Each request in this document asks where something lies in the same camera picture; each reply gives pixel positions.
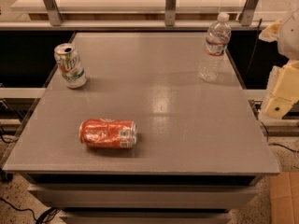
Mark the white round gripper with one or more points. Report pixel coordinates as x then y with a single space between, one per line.
290 36

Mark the clear plastic water bottle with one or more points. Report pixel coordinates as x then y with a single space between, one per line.
217 38

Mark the left metal frame post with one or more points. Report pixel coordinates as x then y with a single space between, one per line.
54 14

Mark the grey drawer cabinet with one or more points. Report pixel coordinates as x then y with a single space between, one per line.
144 199

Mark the right metal frame post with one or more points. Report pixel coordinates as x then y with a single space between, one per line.
246 17

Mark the white green 7up can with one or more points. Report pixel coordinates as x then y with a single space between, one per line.
68 60

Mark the middle metal frame post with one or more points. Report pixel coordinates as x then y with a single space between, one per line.
170 12

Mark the metal frame post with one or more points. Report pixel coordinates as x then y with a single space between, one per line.
54 14
170 12
246 17

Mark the red coke can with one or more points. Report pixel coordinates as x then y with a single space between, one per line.
108 133

